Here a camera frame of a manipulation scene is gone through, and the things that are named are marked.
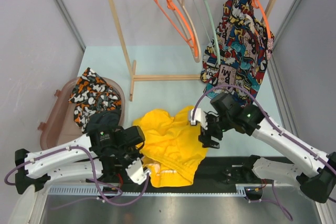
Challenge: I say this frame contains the orange hanger right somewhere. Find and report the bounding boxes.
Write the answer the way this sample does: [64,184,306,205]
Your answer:
[251,0,271,39]

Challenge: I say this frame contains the yellow shorts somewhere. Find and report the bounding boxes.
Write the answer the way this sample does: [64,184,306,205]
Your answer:
[133,106,207,188]

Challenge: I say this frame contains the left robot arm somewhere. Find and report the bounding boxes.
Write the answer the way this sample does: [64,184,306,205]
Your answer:
[14,125,150,195]

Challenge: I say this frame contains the white cable duct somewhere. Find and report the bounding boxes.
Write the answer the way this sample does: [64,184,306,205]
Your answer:
[48,184,262,197]

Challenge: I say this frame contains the comic print shorts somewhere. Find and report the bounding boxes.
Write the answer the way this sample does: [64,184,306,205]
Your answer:
[200,0,274,106]

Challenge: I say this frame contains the beige wooden hanger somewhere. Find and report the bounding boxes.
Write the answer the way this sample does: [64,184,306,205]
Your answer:
[170,0,201,63]

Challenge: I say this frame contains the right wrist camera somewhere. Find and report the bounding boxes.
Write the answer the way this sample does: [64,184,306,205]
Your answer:
[188,108,207,129]

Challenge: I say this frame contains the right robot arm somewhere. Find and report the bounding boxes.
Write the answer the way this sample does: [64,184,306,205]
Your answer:
[189,93,335,203]

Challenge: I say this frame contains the camouflage orange shorts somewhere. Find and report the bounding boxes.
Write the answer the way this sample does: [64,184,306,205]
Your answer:
[68,67,122,133]

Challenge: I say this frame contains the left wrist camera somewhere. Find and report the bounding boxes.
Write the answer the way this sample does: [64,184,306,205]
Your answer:
[125,158,151,185]

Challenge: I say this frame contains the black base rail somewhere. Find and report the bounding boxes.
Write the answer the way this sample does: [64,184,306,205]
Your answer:
[86,155,287,193]

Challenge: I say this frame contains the dark navy garment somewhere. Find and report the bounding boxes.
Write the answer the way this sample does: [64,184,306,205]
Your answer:
[84,109,122,133]

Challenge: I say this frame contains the orange hanger left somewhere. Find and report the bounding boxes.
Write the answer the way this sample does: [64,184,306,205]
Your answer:
[153,0,200,62]

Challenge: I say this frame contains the mint green hanger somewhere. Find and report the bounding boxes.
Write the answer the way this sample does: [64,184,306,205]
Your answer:
[193,0,221,65]

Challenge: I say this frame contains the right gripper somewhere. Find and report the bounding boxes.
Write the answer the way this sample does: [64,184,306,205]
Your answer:
[198,112,233,149]

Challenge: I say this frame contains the wooden clothes rack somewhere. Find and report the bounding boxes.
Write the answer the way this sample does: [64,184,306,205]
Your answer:
[101,0,289,102]

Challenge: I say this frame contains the orange hanger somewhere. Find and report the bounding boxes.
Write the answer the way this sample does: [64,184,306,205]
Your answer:
[153,0,200,62]
[251,0,271,39]

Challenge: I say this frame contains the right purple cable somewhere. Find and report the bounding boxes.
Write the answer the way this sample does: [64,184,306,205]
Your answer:
[193,84,336,221]

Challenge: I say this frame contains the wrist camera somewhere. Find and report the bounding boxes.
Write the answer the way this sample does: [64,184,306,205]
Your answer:
[188,108,207,129]
[125,158,151,185]

